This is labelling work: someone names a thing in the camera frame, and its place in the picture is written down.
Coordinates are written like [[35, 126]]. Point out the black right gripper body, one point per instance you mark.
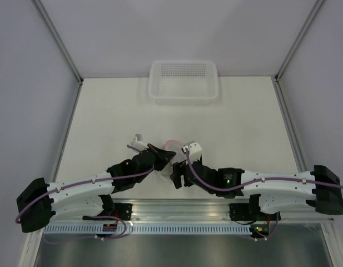
[[188, 183]]

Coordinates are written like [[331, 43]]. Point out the white mesh laundry bag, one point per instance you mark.
[[175, 146]]

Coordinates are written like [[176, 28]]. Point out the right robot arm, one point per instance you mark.
[[319, 188]]

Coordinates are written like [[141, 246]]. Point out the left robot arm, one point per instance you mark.
[[41, 202]]

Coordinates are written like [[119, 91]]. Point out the white perforated plastic basket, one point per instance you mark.
[[183, 82]]

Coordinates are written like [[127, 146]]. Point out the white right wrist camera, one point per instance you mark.
[[192, 148]]

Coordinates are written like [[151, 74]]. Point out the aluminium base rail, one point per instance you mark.
[[180, 210]]

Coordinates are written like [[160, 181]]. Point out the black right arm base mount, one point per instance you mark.
[[247, 214]]

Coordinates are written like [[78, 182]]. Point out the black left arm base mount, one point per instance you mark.
[[122, 211]]

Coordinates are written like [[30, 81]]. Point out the white slotted cable duct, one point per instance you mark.
[[138, 228]]

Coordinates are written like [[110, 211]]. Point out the left aluminium frame post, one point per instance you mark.
[[46, 18]]

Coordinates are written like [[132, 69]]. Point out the aluminium frame post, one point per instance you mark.
[[316, 8], [46, 18]]

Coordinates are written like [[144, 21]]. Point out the right aluminium frame post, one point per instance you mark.
[[316, 8]]

